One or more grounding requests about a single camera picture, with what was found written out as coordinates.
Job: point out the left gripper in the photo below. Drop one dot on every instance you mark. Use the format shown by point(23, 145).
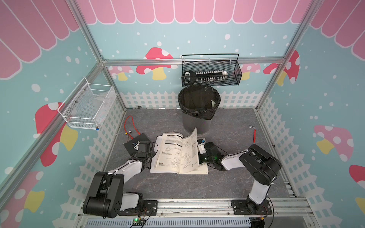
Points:
point(152, 153)

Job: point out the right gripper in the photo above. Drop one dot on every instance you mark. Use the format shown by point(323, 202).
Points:
point(199, 155)

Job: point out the sketch tutorial book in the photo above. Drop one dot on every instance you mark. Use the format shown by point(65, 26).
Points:
point(178, 154)

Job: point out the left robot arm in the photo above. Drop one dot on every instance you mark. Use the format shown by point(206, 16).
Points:
point(106, 196)

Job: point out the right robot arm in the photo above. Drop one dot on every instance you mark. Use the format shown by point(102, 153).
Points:
point(260, 164)

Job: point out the black flat box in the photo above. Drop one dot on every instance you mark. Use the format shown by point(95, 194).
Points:
point(129, 147)

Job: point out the mesh trash bin black bag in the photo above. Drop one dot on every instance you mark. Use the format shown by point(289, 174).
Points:
point(196, 106)

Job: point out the small circuit board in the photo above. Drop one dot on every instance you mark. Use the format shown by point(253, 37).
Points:
point(139, 222)

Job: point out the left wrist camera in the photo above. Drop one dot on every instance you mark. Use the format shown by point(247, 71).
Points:
point(136, 145)

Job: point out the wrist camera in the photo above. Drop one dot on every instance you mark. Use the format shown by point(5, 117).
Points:
point(136, 145)
point(201, 146)

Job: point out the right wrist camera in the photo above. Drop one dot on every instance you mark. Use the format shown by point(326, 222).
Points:
point(201, 146)

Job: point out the red handled hex key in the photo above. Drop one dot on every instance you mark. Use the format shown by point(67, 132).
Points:
point(254, 133)

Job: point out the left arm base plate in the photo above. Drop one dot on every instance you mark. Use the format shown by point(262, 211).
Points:
point(148, 207)

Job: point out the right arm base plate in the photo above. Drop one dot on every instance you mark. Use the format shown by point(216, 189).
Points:
point(248, 207)

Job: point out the white wire wall basket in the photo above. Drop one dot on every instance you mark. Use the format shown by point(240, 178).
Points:
point(88, 106)

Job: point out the black wire wall basket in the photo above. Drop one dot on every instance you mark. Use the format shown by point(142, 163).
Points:
point(211, 69)

